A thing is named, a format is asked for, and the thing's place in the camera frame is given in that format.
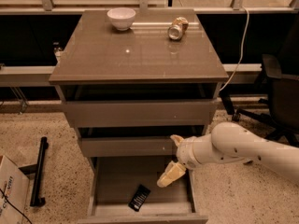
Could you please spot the grey top drawer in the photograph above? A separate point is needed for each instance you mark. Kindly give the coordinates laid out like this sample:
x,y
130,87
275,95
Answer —
x,y
96,106

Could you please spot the black office chair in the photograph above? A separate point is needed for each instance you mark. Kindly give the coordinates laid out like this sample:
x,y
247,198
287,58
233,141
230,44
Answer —
x,y
281,72

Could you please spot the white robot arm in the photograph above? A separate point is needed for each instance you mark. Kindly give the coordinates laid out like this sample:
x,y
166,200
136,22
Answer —
x,y
229,142

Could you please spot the black metal stand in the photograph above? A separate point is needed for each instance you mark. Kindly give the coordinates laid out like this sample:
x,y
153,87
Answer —
x,y
37,170

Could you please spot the white cardboard box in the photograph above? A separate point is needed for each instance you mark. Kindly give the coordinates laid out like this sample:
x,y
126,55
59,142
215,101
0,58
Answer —
x,y
13,185

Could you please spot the crushed metal can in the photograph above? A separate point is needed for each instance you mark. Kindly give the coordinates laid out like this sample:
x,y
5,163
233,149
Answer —
x,y
178,28

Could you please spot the grey middle drawer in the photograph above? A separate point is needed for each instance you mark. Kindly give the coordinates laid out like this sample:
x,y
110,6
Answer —
x,y
132,141

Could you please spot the white ceramic bowl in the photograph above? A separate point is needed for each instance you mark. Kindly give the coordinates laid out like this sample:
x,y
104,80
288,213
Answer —
x,y
121,17

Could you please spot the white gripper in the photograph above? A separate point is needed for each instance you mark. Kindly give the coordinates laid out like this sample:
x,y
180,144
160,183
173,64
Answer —
x,y
186,154

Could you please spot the grey open bottom drawer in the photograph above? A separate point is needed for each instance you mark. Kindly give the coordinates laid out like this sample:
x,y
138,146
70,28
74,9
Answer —
x,y
115,182

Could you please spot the grey drawer cabinet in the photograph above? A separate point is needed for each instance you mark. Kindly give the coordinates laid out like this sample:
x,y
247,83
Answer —
x,y
98,54

